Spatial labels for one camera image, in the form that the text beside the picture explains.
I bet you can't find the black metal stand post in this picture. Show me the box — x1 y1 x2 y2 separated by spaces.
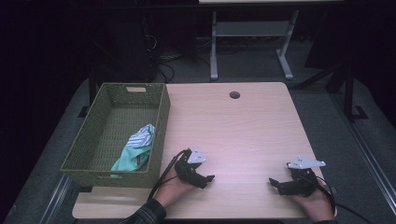
326 62 370 122

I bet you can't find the person's left hand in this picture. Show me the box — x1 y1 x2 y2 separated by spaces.
153 174 196 209

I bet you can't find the hand-held gripper black cable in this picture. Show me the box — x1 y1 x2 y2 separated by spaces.
316 175 375 224
147 149 190 202

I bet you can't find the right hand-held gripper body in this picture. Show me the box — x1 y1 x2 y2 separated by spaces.
287 155 327 198

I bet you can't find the bundle of floor cables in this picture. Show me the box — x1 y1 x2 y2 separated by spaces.
141 31 216 84

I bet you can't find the left hand-held gripper black cable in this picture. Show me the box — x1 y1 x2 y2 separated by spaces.
147 149 190 202

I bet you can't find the right hand-held gripper black cable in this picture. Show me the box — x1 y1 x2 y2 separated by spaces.
316 175 375 224

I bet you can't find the person's right hand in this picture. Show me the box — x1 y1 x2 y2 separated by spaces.
292 183 335 222

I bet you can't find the mint green striped pet garment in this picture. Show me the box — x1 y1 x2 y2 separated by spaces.
110 123 156 179

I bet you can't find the metal floor rail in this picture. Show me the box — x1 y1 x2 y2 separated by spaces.
40 174 73 224
330 92 396 216

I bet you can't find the green woven basket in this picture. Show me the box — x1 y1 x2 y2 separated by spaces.
60 82 172 189

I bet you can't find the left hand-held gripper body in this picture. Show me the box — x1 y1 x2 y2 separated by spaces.
174 147 207 185

